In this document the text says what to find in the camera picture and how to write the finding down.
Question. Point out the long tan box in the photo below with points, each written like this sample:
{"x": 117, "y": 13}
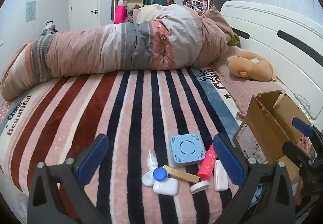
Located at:
{"x": 180, "y": 174}

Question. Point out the green plush toy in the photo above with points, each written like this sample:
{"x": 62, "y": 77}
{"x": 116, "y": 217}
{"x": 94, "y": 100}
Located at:
{"x": 234, "y": 40}

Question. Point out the blue and white lens case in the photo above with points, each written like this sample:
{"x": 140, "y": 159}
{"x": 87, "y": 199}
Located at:
{"x": 160, "y": 174}

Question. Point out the striped blanket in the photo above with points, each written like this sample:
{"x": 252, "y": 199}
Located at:
{"x": 126, "y": 113}

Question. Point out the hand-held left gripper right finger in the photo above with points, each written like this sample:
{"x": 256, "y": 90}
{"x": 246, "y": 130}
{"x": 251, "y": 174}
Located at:
{"x": 227, "y": 158}

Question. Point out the pink polka dot cloth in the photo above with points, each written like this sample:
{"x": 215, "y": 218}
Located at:
{"x": 305, "y": 142}

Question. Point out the pink ribbed pillow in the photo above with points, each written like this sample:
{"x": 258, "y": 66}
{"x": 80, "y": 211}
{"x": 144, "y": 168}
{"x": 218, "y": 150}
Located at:
{"x": 242, "y": 90}

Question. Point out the light blue wall poster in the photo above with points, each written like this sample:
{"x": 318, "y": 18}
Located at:
{"x": 30, "y": 11}

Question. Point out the white door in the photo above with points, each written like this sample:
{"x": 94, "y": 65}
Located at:
{"x": 84, "y": 2}

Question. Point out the white round jar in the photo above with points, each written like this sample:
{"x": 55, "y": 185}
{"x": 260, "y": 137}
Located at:
{"x": 199, "y": 186}

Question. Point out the brown cardboard box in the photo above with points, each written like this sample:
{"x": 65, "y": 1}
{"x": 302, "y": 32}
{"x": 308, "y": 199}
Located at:
{"x": 254, "y": 123}

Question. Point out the tan plush toy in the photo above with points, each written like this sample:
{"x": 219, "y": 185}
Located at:
{"x": 252, "y": 67}

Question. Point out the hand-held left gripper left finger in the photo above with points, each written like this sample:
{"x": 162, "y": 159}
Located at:
{"x": 93, "y": 158}

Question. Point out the dark clutter by door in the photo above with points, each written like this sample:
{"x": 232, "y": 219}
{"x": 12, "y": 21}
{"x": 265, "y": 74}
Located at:
{"x": 49, "y": 28}

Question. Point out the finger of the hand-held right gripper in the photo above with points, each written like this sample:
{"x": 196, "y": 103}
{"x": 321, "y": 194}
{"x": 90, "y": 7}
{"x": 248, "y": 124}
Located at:
{"x": 292, "y": 149}
{"x": 301, "y": 124}

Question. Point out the pink bottle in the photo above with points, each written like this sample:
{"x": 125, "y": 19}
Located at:
{"x": 207, "y": 163}

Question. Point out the white earbud case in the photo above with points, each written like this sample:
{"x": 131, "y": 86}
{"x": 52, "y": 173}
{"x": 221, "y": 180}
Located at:
{"x": 165, "y": 186}

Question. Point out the white rectangular case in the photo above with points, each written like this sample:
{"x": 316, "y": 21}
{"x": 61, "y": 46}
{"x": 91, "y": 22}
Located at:
{"x": 220, "y": 178}

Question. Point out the blue square device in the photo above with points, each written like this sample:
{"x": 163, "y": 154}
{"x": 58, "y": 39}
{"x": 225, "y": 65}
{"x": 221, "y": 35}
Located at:
{"x": 188, "y": 149}

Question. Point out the rolled pink grey quilt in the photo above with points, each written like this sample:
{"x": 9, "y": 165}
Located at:
{"x": 101, "y": 47}

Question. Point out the cream pillow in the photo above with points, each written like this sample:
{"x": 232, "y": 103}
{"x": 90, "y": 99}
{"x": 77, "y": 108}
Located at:
{"x": 147, "y": 13}

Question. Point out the white headboard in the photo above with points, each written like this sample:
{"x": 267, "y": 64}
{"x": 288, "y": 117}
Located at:
{"x": 265, "y": 27}

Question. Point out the pink bag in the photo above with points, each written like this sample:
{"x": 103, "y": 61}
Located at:
{"x": 120, "y": 14}

